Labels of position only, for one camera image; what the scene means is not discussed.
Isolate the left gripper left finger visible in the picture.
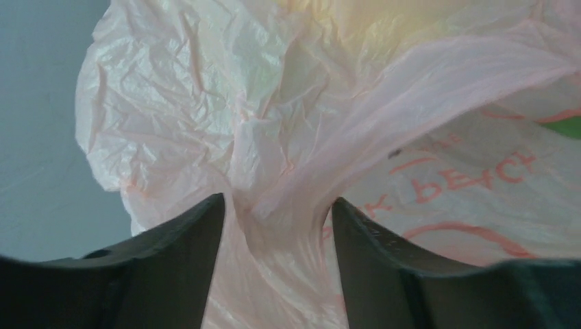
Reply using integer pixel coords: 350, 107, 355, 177
1, 193, 225, 328

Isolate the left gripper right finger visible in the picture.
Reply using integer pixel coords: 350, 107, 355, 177
332, 198, 580, 329

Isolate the pink plastic bag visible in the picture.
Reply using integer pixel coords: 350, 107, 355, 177
75, 1, 580, 328

